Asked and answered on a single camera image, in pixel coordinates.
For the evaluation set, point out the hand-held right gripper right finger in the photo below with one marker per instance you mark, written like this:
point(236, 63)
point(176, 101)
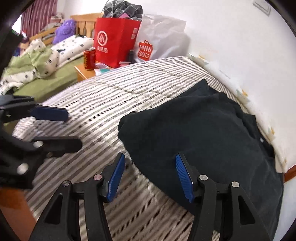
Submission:
point(183, 178)

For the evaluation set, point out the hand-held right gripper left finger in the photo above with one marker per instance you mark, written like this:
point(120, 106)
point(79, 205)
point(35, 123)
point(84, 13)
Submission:
point(115, 176)

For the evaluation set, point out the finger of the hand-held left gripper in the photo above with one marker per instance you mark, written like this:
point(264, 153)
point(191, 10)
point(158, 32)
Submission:
point(50, 113)
point(60, 143)

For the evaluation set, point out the black sweatshirt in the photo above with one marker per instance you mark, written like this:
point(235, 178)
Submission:
point(196, 125)

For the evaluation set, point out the green white printed blanket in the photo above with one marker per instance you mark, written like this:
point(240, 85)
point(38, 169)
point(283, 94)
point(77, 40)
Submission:
point(41, 62)

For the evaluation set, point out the green bed sheet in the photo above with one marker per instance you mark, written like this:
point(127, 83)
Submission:
point(57, 78)

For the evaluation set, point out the red striped curtain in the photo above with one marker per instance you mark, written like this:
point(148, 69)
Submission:
point(39, 16)

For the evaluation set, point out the light wooden nightstand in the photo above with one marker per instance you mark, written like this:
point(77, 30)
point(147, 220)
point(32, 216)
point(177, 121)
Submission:
point(86, 74)

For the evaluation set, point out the grey striped mattress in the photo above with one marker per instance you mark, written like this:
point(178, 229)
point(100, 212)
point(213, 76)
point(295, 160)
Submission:
point(104, 102)

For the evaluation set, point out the purple plush toy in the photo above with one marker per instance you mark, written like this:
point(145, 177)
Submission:
point(66, 31)

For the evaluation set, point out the white printed pillow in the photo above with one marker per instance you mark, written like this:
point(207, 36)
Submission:
point(71, 46)

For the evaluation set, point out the red drink can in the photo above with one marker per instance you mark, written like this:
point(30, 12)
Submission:
point(89, 59)

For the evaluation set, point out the light wooden headboard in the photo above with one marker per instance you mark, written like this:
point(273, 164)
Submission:
point(85, 20)

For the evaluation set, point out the red paper bag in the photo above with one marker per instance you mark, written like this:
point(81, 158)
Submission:
point(118, 46)

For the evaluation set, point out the dark small bottle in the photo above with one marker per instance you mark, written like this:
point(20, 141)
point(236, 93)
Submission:
point(131, 56)

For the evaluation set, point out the grey plaid cloth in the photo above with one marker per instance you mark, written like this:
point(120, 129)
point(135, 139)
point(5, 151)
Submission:
point(124, 10)

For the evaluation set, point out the white plastic bag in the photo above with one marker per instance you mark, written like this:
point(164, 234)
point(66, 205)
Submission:
point(166, 39)

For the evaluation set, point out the brown wooden bed frame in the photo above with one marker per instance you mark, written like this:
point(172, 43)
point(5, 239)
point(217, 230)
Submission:
point(290, 173)

